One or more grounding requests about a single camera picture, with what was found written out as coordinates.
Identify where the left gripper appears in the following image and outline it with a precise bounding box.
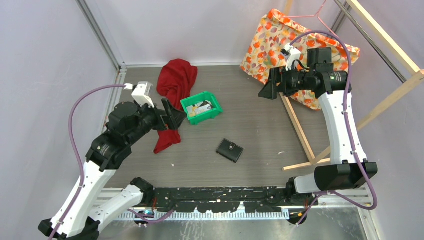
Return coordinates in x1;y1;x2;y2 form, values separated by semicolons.
126;98;187;145

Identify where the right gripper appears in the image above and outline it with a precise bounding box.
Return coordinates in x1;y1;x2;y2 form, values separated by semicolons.
259;63;315;100

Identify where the green plastic bin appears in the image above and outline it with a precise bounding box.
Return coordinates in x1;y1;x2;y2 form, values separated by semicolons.
180;91;223;125

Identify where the black card holder wallet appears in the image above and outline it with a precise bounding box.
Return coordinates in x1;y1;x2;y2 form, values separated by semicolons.
215;138;244;163

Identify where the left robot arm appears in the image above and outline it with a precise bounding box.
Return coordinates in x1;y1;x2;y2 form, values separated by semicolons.
38;98;187;240

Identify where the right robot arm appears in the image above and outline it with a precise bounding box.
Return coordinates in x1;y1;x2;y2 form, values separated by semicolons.
258;44;378;205

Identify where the striped white credit card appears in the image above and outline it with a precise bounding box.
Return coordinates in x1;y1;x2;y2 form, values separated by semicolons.
186;100;214;117

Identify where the red cloth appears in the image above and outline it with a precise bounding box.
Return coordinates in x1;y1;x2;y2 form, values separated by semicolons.
153;58;198;154

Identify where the floral fabric bag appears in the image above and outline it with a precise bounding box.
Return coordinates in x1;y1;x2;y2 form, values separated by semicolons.
240;8;361;112

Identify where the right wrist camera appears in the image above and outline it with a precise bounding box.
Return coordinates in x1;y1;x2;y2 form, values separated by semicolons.
281;43;301;71

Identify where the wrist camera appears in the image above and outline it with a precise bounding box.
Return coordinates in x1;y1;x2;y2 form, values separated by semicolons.
124;81;155;108
281;43;301;71

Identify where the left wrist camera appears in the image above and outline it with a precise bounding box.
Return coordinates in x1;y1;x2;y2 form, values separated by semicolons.
124;81;155;108

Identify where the pink wire hanger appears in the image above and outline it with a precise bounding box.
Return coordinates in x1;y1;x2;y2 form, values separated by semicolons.
282;0;340;35

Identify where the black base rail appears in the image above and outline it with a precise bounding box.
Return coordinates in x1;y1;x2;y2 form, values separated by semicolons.
120;186;320;215

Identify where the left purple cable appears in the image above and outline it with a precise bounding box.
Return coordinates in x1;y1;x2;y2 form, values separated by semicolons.
47;84;176;240

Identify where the wooden frame rack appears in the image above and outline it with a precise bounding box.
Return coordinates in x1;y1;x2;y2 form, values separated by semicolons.
278;0;424;172

